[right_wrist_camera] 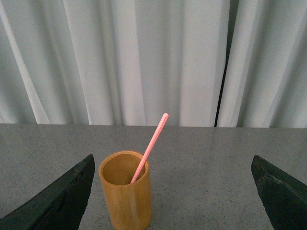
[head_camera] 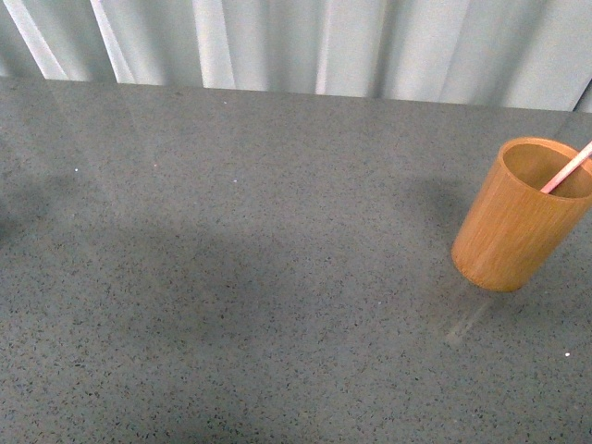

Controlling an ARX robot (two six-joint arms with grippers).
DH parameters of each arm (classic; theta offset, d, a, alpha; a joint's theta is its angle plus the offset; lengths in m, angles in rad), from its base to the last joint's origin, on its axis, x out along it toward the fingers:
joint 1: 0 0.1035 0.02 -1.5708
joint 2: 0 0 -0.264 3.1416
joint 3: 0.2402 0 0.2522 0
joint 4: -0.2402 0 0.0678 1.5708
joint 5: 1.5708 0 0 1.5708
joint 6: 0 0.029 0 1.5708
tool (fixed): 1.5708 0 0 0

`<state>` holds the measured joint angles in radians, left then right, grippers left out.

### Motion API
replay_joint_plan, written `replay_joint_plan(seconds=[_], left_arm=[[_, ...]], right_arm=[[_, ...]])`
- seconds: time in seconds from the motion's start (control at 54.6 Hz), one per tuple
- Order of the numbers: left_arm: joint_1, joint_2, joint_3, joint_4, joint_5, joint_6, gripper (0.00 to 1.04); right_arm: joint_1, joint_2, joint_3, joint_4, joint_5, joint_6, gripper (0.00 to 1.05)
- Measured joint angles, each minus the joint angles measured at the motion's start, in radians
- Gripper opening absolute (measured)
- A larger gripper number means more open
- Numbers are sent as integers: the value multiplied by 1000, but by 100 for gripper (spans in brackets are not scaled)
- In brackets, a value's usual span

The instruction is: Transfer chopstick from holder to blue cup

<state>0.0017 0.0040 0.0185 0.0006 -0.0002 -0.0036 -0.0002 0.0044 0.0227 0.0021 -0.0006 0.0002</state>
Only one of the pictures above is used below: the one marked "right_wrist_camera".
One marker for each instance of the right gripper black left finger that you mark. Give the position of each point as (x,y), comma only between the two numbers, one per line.
(60,206)

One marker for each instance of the bamboo chopstick holder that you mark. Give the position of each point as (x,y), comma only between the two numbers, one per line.
(129,204)

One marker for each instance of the pink chopstick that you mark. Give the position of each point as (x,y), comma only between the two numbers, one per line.
(150,146)

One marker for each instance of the white curtain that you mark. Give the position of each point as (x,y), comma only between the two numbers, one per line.
(207,63)

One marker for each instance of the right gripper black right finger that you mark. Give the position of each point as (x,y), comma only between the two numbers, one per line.
(283,196)

